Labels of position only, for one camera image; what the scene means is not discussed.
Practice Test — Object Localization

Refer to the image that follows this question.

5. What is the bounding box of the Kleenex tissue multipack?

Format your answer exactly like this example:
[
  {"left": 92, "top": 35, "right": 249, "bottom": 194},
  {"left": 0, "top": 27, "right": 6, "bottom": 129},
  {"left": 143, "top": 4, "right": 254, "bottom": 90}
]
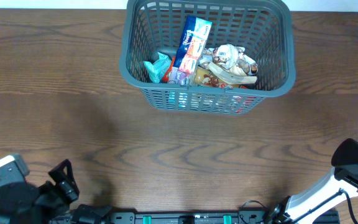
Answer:
[{"left": 168, "top": 16, "right": 213, "bottom": 86}]

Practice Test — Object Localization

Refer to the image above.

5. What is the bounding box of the red orange pasta package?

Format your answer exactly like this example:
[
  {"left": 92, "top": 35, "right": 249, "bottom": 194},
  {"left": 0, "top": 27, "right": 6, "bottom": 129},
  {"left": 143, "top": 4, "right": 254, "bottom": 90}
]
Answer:
[{"left": 161, "top": 57, "right": 242, "bottom": 89}]

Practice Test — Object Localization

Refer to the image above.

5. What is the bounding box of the cream snack bag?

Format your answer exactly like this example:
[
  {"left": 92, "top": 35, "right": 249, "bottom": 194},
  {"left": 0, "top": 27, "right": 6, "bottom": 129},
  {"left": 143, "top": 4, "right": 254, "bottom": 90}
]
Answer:
[
  {"left": 206, "top": 44, "right": 257, "bottom": 85},
  {"left": 198, "top": 48, "right": 213, "bottom": 69},
  {"left": 237, "top": 47, "right": 259, "bottom": 76}
]

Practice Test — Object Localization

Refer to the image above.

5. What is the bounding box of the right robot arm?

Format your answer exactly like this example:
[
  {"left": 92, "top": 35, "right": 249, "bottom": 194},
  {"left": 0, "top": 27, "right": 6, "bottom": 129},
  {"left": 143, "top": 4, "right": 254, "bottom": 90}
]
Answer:
[{"left": 265, "top": 138, "right": 358, "bottom": 224}]

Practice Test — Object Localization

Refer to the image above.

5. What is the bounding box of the white light-blue small packet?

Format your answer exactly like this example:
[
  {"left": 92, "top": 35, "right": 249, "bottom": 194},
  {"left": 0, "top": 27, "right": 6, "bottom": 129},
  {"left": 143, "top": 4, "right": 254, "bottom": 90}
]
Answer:
[{"left": 144, "top": 52, "right": 172, "bottom": 83}]

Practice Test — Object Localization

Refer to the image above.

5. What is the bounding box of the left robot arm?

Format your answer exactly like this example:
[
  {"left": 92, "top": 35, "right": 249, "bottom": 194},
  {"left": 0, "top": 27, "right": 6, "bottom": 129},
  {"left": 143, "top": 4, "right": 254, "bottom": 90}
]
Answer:
[{"left": 0, "top": 155, "right": 112, "bottom": 224}]

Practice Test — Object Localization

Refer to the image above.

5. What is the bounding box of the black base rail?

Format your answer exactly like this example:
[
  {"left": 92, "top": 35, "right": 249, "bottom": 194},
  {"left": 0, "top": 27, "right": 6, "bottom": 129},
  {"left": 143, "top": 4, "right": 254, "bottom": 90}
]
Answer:
[{"left": 48, "top": 207, "right": 341, "bottom": 224}]

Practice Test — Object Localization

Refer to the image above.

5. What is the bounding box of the grey plastic lattice basket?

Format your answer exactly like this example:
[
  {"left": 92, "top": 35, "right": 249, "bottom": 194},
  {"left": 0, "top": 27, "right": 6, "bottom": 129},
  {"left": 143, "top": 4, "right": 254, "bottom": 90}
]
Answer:
[{"left": 119, "top": 0, "right": 296, "bottom": 114}]

